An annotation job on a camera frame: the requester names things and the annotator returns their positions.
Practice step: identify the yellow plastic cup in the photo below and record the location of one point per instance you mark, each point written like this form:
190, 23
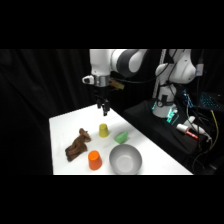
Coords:
103, 130

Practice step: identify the green wedge-shaped block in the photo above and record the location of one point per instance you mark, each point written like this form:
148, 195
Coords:
121, 137

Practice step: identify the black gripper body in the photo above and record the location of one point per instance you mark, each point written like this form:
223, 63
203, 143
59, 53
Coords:
101, 87

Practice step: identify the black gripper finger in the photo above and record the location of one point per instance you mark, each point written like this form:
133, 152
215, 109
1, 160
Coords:
99, 103
106, 108

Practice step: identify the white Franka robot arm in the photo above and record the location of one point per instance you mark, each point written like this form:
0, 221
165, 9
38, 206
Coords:
101, 61

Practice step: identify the green-lit control box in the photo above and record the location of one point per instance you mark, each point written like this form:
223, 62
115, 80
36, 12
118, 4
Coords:
172, 115

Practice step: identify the black curtain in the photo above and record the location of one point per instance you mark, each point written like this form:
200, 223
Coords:
33, 100

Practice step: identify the grey bowl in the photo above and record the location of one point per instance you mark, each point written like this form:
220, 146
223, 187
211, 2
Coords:
125, 160

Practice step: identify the blue-lit keyboard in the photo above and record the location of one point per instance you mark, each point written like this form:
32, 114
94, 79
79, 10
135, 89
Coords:
208, 100

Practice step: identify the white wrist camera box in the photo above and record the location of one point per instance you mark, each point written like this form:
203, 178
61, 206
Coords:
88, 79

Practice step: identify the brown plush moose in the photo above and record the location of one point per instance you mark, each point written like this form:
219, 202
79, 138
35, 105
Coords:
77, 146

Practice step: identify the tan tag on wrist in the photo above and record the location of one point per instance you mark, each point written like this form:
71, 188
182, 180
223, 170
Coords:
118, 84

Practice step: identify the orange plastic cup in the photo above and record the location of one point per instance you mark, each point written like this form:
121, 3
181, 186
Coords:
95, 160

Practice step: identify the black robot stand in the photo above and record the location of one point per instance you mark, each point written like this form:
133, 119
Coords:
156, 130

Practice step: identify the white and red button device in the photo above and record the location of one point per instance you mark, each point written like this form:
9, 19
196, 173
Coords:
186, 130

